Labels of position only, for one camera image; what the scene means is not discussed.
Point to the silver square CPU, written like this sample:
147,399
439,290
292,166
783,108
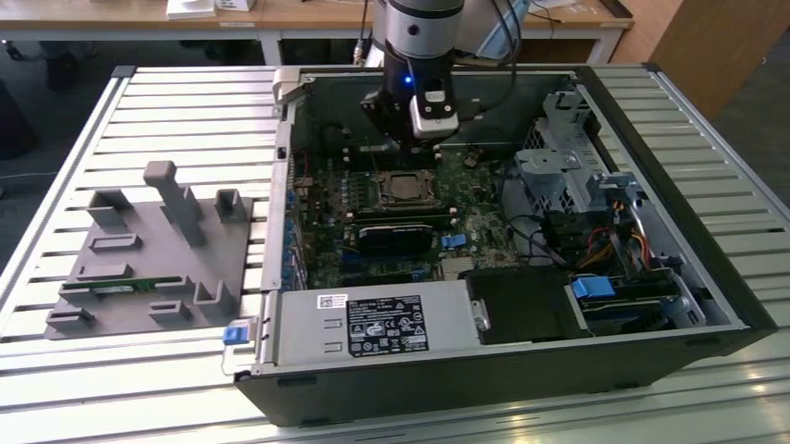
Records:
407,185

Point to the CPU socket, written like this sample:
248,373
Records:
378,203

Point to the round silver coin battery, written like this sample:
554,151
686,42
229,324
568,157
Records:
470,162

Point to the pale blue teach pendant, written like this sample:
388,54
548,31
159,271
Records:
490,44

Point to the black graphics card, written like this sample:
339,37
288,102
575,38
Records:
395,240

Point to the green motherboard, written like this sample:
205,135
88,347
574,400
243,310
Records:
487,222

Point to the silver perforated drive cage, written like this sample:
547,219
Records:
543,185

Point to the blue motherboard connector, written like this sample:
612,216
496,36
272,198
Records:
454,241

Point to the small white box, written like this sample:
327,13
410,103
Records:
235,4

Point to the silver chipset heatsink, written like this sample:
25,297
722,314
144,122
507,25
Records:
458,267

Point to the large white box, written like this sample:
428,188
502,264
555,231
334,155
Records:
191,9

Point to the black plastic air shroud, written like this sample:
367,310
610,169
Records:
524,305

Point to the long wooden desk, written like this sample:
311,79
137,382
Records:
123,25

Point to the silver power supply unit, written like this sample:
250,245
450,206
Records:
296,324

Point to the blue disk carrier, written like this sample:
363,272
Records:
592,287

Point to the grey parts rack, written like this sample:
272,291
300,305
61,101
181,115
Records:
153,259

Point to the wooden cabinet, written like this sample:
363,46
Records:
710,46

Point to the blue case latch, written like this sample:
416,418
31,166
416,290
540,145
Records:
235,335

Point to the green RAM stick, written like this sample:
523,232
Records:
123,284

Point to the black open PC case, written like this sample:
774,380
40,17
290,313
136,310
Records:
432,393

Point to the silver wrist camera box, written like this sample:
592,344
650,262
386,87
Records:
435,115

